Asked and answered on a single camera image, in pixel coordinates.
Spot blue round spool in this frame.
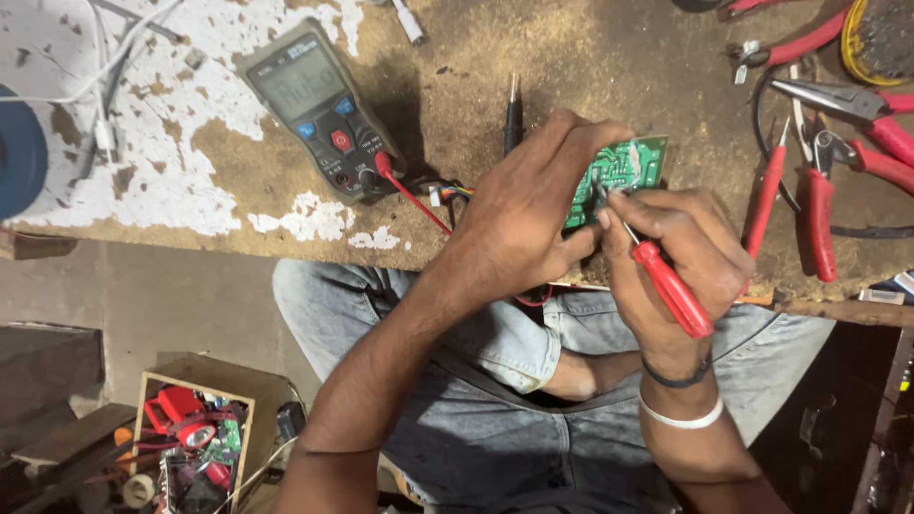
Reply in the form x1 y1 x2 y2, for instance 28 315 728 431
0 84 50 221

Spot red handled needle nose pliers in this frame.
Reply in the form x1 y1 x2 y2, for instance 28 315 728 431
770 77 914 168

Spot wooden box of electronic parts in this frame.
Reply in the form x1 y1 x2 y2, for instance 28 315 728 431
129 352 294 514

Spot green circuit board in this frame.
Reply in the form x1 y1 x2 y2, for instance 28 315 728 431
563 136 669 231

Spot black wrist band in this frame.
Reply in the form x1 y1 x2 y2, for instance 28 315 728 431
640 352 714 390

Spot white charger cable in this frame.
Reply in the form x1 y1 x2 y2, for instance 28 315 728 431
0 0 187 164

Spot person's grey jeans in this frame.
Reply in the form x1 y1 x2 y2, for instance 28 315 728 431
272 257 836 514

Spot white wrist band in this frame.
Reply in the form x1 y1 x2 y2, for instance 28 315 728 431
637 395 725 430

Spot red handled screwdriver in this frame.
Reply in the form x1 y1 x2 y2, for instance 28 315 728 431
594 182 715 340

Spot red probe screwdriver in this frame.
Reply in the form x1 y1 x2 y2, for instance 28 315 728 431
740 118 791 297

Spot person's bare foot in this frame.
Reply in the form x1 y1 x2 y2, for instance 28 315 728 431
543 348 644 402

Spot white cylindrical plug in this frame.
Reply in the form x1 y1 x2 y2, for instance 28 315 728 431
389 0 429 47

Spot multicoloured ribbon wire connector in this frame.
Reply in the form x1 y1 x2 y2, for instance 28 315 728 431
426 182 476 209

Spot person's left hand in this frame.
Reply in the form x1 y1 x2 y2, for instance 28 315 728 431
444 109 635 288

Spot grey digital multimeter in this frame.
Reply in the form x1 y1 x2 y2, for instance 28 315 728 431
235 18 408 206

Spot yellow rimmed round container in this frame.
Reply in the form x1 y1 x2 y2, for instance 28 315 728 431
840 0 914 87

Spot person's right hand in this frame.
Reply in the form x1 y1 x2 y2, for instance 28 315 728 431
597 188 756 372

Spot black multimeter probe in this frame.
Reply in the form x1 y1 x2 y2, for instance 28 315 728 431
503 71 524 158

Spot red handled wire cutter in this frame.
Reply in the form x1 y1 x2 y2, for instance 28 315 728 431
805 130 914 284

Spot red multimeter lead wire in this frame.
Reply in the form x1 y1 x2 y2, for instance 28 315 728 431
374 150 454 237

